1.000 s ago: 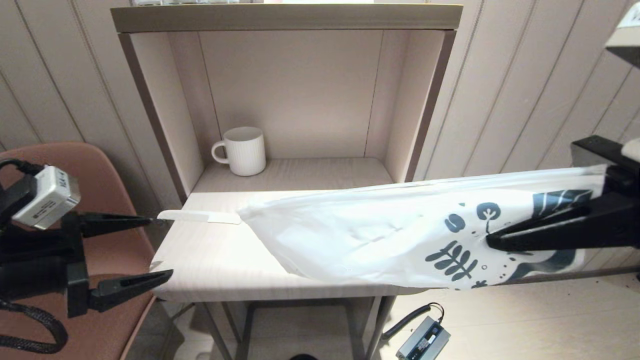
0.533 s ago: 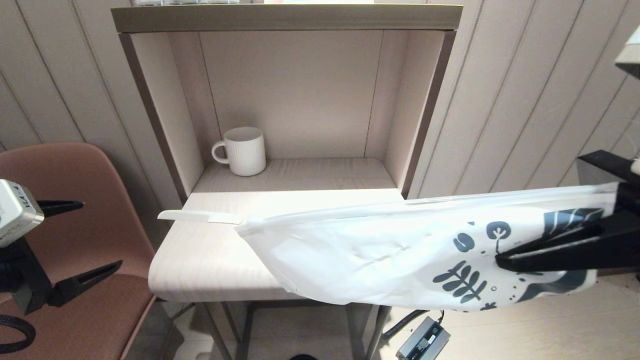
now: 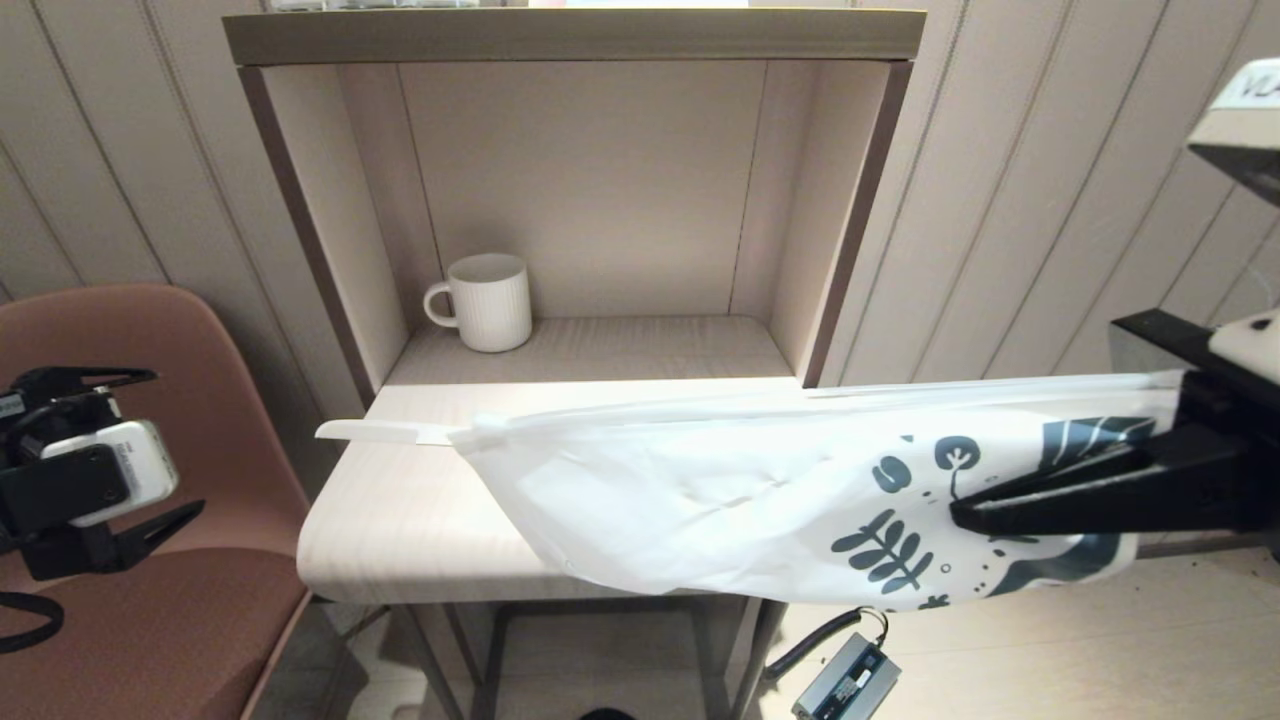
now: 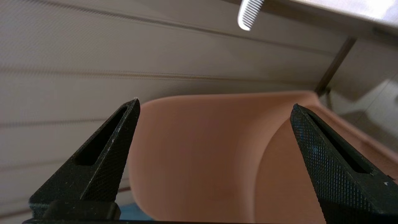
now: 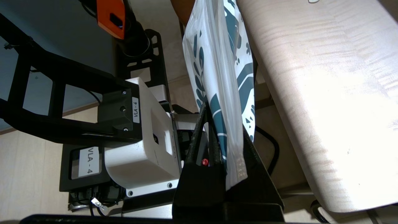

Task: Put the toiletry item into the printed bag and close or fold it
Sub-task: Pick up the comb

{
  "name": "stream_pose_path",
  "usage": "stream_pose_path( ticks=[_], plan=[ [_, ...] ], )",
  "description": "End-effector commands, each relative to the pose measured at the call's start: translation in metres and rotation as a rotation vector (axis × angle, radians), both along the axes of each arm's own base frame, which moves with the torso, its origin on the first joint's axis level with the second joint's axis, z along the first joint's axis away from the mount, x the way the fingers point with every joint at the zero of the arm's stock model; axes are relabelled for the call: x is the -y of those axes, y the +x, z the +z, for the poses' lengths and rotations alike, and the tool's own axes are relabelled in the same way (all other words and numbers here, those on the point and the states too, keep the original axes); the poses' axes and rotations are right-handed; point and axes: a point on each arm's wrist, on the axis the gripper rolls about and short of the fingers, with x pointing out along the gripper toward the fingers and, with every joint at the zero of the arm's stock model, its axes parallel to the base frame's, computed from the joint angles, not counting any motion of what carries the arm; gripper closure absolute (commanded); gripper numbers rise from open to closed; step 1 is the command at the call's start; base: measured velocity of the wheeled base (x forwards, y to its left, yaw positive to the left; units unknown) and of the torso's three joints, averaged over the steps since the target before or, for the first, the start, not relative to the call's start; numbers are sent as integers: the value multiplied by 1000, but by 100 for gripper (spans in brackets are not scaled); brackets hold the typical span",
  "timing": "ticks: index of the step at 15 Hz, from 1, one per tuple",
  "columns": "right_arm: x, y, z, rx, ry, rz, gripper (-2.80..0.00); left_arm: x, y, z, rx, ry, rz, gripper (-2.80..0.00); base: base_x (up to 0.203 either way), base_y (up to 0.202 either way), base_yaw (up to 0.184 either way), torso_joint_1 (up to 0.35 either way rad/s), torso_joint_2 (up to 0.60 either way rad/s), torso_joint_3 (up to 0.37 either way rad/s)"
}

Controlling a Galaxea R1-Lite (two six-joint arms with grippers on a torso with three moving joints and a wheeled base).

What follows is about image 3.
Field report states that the white right camera mount bracket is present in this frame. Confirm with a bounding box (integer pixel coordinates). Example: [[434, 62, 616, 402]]
[[1208, 310, 1280, 386]]

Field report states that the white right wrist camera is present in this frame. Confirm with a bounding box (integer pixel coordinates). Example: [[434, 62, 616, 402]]
[[1187, 58, 1280, 206]]

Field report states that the thick black coiled cable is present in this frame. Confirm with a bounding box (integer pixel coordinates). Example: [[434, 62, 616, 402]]
[[762, 606, 889, 685]]

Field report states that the grey power adapter box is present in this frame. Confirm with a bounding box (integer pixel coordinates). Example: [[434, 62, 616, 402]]
[[792, 632, 901, 720]]

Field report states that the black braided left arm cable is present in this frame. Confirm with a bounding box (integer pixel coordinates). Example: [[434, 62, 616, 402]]
[[0, 592, 66, 656]]

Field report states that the light wooden shelf desk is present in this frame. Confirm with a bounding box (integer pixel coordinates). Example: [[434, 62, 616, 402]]
[[222, 8, 926, 720]]

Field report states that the white ribbed mug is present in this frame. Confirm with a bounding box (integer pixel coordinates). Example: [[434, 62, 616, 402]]
[[424, 253, 533, 353]]

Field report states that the brown upholstered chair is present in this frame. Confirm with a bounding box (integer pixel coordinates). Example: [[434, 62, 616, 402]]
[[0, 283, 346, 720]]

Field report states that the white floral zip pouch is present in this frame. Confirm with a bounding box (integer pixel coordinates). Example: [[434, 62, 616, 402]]
[[447, 370, 1186, 613]]

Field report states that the white plastic comb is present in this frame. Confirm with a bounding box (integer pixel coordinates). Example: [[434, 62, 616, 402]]
[[315, 419, 456, 447]]

